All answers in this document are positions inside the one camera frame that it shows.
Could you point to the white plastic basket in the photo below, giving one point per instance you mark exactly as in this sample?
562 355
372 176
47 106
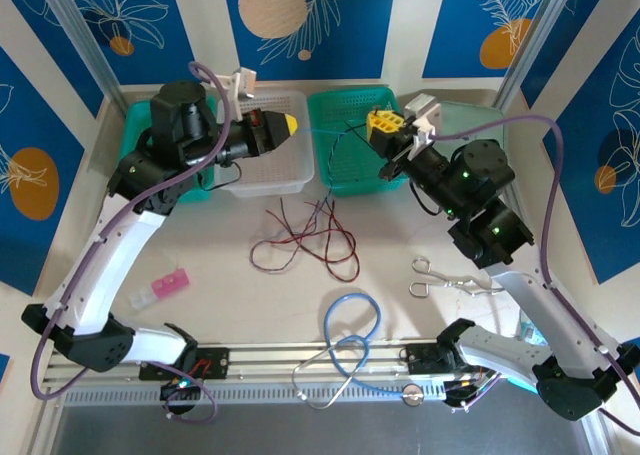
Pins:
280 170

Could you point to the mint green zip pouch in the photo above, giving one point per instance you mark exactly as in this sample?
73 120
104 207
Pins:
475 110

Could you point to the aluminium frame post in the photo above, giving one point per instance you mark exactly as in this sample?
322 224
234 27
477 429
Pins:
535 35
82 35

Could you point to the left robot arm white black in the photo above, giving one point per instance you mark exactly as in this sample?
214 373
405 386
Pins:
122 260

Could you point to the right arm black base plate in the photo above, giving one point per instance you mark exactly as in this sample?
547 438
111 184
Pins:
420 360

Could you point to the pink pill box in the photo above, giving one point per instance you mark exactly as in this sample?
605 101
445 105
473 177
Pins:
172 282

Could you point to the blue plastic packet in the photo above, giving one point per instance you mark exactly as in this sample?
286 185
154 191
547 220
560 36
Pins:
530 332

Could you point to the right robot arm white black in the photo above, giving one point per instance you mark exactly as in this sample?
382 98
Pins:
530 297

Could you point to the aluminium extrusion rail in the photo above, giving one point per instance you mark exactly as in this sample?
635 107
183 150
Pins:
260 360

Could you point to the green plastic basket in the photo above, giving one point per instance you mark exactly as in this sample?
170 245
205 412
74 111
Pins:
135 125
345 175

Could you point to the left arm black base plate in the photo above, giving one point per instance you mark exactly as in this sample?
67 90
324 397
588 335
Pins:
215 362

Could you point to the clear pill box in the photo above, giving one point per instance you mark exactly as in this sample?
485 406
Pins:
142 299

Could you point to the blue stethoscope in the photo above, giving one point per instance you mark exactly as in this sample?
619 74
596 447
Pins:
413 395

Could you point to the blue floral wall panel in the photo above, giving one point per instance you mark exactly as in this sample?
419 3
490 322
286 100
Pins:
590 20
350 50
450 35
25 250
45 22
185 25
575 175

